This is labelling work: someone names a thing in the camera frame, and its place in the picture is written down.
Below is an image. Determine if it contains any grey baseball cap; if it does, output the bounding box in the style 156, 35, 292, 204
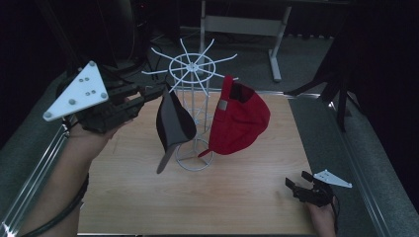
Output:
155, 82, 198, 176

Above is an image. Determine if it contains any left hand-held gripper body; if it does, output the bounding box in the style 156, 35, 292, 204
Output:
42, 60, 146, 134

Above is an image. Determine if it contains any person's left hand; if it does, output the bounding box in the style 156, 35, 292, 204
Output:
67, 119, 132, 156

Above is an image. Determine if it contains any aluminium frame rail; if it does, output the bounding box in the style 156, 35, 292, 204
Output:
327, 98, 394, 237
0, 122, 72, 237

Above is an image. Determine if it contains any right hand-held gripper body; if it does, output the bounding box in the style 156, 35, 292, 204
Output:
292, 169, 353, 208

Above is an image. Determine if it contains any thin black cable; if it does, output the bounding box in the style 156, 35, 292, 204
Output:
331, 194, 340, 235

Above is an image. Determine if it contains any white wire hat rack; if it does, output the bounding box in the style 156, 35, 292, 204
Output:
141, 38, 239, 172

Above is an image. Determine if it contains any black tripod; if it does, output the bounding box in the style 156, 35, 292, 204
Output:
285, 33, 364, 132

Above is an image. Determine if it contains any person's right hand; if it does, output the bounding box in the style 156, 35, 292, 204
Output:
305, 197, 339, 237

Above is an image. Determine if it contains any red baseball cap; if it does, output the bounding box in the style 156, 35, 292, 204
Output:
197, 74, 272, 158

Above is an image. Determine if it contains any white desk frame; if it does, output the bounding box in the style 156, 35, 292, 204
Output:
179, 0, 350, 83

